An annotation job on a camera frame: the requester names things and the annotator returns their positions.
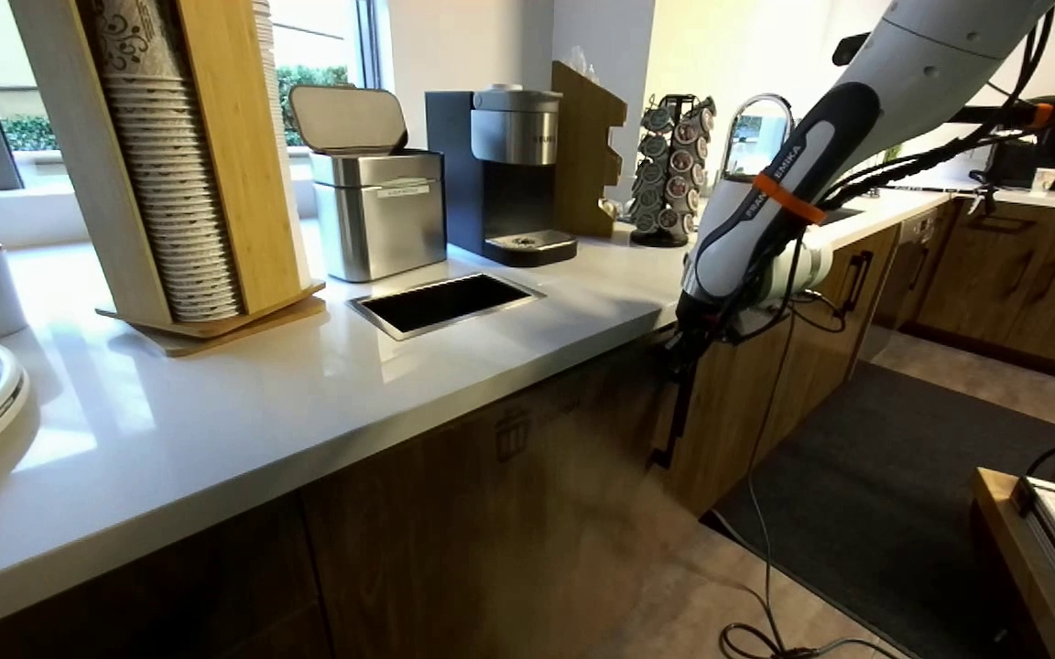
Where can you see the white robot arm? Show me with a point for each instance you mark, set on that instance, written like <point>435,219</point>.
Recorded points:
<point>916,66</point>

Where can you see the black countertop trash opening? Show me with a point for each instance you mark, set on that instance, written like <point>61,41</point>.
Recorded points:
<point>436,305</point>

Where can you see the stainless steel bin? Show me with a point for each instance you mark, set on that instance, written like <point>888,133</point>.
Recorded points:
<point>377,199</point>

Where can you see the wooden box organizer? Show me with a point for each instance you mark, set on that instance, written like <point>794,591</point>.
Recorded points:
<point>585,150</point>

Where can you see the black coffee machine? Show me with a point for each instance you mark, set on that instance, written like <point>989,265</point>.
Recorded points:
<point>501,175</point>

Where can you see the coffee pod carousel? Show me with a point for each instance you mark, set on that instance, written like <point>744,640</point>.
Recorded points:
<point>670,171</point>

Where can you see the black floor mat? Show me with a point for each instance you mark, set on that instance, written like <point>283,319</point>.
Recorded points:
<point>871,507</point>

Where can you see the wooden paper cup dispenser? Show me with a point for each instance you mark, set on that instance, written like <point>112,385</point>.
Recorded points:
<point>173,144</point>

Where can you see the wooden robot cart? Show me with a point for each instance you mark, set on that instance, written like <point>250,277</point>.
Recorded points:
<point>1017,515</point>

